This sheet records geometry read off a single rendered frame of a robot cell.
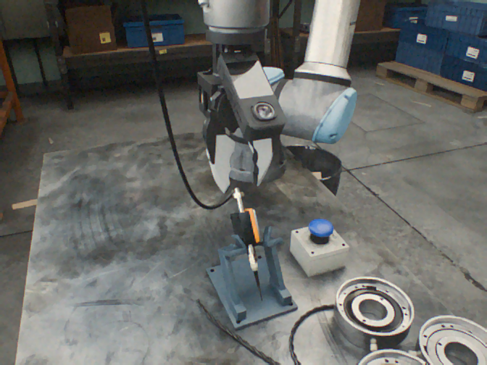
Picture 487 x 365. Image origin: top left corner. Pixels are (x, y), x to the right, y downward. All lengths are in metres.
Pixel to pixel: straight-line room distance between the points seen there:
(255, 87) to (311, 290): 0.34
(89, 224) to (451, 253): 1.73
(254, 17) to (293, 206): 0.46
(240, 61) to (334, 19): 0.38
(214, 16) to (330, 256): 0.40
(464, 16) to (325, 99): 3.51
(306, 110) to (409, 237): 1.47
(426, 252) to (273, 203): 1.37
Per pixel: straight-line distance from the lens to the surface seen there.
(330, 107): 0.79
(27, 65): 4.39
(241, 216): 0.57
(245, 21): 0.46
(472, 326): 0.63
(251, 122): 0.42
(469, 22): 4.23
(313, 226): 0.66
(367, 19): 4.64
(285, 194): 0.87
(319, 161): 1.94
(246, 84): 0.45
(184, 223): 0.79
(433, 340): 0.60
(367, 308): 0.64
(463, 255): 2.18
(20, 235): 2.32
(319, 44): 0.83
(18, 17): 4.07
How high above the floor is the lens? 1.27
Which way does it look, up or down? 31 degrees down
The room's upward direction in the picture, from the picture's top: straight up
